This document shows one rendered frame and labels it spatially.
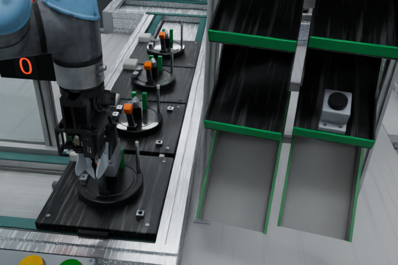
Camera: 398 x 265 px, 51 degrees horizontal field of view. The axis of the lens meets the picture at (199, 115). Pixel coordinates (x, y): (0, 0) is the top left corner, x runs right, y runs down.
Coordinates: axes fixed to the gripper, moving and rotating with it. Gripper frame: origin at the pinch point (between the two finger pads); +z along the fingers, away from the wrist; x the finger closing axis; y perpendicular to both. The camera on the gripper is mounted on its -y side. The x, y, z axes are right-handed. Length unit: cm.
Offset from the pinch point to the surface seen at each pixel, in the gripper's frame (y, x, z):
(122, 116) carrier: -32.2, -3.6, 8.2
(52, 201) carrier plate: -0.9, -10.7, 10.2
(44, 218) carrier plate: 3.9, -10.5, 10.2
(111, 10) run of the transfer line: -125, -33, 11
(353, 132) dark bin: -0.4, 45.3, -12.8
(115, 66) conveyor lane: -68, -15, 11
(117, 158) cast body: -6.4, 2.1, 1.8
